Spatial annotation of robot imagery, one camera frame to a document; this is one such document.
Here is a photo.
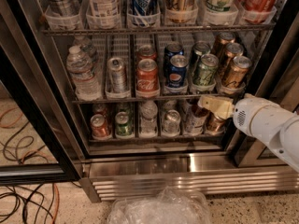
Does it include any bottom shelf red can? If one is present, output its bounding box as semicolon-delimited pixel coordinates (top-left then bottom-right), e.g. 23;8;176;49
90;114;110;139

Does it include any front red Coca-Cola can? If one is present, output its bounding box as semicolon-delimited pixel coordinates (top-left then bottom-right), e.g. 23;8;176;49
136;59;158;92

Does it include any top shelf blue can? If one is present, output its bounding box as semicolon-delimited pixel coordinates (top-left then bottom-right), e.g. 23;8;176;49
131;0;157;27

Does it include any rear blue Pepsi can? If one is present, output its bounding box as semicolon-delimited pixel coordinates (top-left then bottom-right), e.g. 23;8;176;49
163;41;184;76

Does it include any bottom shelf brown bottle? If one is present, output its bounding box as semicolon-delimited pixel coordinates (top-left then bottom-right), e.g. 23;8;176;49
184;99;209;136

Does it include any silver soda can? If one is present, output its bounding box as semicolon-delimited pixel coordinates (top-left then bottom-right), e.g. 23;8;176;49
107;57;127;93

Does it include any rear red Coca-Cola can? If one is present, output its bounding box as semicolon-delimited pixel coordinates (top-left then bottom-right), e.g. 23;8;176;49
137;44;157;61

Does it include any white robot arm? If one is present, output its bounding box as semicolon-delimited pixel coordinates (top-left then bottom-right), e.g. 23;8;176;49
198;94;299;172

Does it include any orange extension cable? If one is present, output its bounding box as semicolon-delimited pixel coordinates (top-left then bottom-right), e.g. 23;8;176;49
0;105;60;224

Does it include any right glass fridge door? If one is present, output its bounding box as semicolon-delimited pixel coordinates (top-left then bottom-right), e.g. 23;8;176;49
232;14;299;167

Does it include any orange soda can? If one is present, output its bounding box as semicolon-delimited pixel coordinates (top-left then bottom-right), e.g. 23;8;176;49
211;32;235;57
221;56;251;89
218;42;244;77

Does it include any rear green soda can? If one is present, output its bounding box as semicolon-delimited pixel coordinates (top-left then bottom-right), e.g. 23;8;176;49
189;41;211;73

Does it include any bottom shelf water bottle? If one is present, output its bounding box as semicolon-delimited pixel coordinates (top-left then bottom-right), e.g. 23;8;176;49
139;100;158;138

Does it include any green soda can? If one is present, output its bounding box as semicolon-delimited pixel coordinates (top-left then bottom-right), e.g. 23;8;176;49
192;53;219;86
189;41;211;73

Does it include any front blue Pepsi can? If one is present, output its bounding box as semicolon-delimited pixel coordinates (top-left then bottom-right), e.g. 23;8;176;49
166;55;188;88

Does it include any glass fridge door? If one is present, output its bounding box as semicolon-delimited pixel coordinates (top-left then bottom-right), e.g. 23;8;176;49
232;14;299;167
0;0;84;185

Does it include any top shelf white labelled bottle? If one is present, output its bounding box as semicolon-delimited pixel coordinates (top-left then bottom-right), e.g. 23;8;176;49
89;0;120;29

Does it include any bottom shelf orange can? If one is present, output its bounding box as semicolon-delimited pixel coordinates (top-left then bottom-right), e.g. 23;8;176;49
206;113;226;133

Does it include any blue pepsi can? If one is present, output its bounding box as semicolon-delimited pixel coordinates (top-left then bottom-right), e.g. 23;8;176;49
163;41;184;76
166;55;188;88

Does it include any rear clear water bottle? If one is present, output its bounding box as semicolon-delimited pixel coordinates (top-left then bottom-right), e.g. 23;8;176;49
73;35;99;64

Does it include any shelf brown bottle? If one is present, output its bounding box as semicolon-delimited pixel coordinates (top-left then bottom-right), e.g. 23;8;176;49
165;0;195;23
184;99;209;136

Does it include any black floor cable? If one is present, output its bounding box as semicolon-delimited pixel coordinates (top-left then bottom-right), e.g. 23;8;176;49
0;121;82;224

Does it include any bottom shelf silver can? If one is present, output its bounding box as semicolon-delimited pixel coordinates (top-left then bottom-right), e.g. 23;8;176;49
162;109;180;136

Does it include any left glass fridge door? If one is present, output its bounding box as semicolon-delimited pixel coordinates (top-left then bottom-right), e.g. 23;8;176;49
0;0;84;185

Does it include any clear plastic bag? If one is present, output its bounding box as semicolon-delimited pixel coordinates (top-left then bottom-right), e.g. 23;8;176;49
107;187;212;224

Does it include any bottom shelf green can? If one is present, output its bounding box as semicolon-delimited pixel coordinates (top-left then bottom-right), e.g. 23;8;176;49
115;111;133;137

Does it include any clear water bottle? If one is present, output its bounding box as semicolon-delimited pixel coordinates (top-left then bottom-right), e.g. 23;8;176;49
73;35;99;64
66;46;101;101

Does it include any front green soda can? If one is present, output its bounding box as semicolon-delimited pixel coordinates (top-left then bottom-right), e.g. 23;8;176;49
192;53;219;86

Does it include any top shelf brown bottle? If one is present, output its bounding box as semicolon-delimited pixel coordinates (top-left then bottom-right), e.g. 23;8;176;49
165;0;195;23

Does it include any top shelf red Coca-Cola bottle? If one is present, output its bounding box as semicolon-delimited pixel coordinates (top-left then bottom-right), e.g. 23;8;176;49
238;0;276;24

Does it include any front clear water bottle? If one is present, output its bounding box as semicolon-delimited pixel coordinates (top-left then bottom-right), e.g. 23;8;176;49
66;46;101;101

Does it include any stainless steel fridge base grille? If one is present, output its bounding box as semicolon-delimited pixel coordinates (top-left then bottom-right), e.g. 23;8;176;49
79;153;299;203

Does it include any red coca-cola can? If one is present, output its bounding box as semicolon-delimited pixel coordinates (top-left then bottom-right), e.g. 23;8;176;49
137;44;157;61
136;59;158;92

